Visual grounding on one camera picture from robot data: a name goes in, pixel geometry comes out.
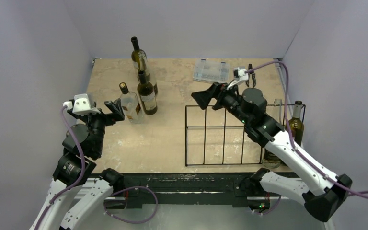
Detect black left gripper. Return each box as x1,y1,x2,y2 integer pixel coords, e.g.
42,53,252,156
69,97,124,155

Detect green wine bottle front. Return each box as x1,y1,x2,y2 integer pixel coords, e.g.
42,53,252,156
137,70,158,115

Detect green wine bottle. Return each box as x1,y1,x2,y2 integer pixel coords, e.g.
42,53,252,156
286,101,304,146
131,36,143,71
137,70,158,115

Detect clear wine bottle dark label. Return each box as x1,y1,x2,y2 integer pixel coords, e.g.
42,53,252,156
262,99,282,169

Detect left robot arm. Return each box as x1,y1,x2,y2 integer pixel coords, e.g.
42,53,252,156
30,94,125,230

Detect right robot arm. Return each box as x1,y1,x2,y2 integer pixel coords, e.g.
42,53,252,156
191,82,353,222

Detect square clear liquor bottle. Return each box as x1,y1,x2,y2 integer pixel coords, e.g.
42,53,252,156
119,82,144,124

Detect tall clear glass bottle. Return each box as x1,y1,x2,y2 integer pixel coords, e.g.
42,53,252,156
138,51,158,96

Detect green wine bottle back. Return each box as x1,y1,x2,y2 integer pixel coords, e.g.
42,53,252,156
131,36,143,71

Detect clear plastic organizer box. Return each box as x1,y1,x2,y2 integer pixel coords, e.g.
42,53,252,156
193,59,231,83

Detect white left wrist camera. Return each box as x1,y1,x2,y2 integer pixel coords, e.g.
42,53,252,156
62,93,100,116

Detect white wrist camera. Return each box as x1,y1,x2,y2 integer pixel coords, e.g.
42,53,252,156
226,67,252,90
62,93,100,116

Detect black wire wine rack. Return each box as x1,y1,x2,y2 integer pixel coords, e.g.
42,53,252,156
184,104,307,167

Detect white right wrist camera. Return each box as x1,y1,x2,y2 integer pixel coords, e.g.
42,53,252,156
226,67,252,90

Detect metal corner bracket left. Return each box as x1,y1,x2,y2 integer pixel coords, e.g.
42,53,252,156
92,57,102,67

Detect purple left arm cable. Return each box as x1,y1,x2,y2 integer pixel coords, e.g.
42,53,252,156
34,106,87,230

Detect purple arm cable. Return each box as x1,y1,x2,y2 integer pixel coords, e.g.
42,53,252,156
246,60,368,201
34,106,87,230

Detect black handled pliers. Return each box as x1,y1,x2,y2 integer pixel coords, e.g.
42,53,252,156
246,71,256,88

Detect aluminium frame rail right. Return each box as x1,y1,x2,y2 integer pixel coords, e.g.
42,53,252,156
273,58,294,105

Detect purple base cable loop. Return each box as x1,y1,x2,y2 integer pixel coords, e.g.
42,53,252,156
103,186,159,225

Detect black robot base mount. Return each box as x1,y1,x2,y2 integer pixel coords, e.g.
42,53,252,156
82,171,281,210

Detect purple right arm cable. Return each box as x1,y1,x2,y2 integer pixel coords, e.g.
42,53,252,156
246,60,368,201

